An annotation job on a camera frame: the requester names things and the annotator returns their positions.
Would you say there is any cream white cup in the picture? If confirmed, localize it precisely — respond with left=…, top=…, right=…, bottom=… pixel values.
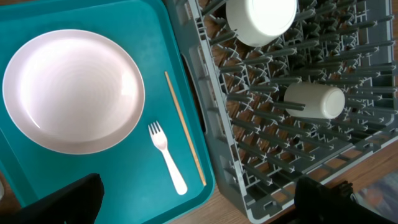
left=284, top=82, right=345, bottom=119

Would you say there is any grey dishwasher rack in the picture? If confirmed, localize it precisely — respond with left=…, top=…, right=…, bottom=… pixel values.
left=165, top=0, right=397, bottom=223

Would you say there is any wooden chopstick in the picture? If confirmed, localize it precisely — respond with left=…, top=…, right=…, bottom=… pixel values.
left=164, top=71, right=207, bottom=186

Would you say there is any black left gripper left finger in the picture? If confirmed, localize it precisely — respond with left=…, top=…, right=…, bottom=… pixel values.
left=1, top=173, right=104, bottom=224

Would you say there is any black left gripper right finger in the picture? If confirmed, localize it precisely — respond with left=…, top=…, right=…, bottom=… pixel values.
left=294, top=177, right=391, bottom=224

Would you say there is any pink plate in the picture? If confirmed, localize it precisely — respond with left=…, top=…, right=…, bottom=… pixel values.
left=2, top=29, right=146, bottom=154

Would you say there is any white plastic fork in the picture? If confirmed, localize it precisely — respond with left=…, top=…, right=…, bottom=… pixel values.
left=148, top=121, right=188, bottom=195

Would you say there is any white bowl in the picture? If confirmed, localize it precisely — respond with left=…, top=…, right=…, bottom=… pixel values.
left=226, top=0, right=298, bottom=47

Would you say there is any teal plastic tray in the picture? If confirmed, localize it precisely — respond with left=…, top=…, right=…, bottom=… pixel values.
left=1, top=1, right=215, bottom=223

